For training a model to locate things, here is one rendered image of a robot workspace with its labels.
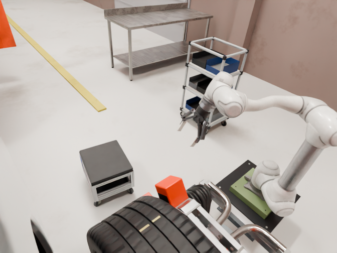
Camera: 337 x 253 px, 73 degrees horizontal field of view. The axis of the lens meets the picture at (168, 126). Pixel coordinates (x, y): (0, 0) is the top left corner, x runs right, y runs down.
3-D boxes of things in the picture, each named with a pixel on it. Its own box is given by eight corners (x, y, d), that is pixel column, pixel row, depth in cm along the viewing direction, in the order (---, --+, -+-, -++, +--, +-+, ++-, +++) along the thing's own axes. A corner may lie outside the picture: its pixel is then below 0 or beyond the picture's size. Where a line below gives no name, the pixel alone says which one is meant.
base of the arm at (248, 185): (249, 171, 190) (251, 167, 186) (275, 187, 178) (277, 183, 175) (238, 183, 179) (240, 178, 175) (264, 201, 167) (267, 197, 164)
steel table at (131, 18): (205, 59, 471) (214, 9, 412) (130, 82, 370) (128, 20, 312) (182, 49, 510) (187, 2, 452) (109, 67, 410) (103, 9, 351)
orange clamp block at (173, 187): (161, 207, 80) (153, 184, 78) (178, 196, 84) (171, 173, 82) (173, 213, 74) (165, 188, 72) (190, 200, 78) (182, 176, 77)
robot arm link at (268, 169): (267, 174, 181) (277, 154, 167) (277, 194, 167) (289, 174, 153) (247, 174, 179) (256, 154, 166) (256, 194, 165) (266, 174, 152)
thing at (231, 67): (177, 116, 305) (186, 40, 243) (198, 106, 328) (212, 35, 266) (206, 137, 274) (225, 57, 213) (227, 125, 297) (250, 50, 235)
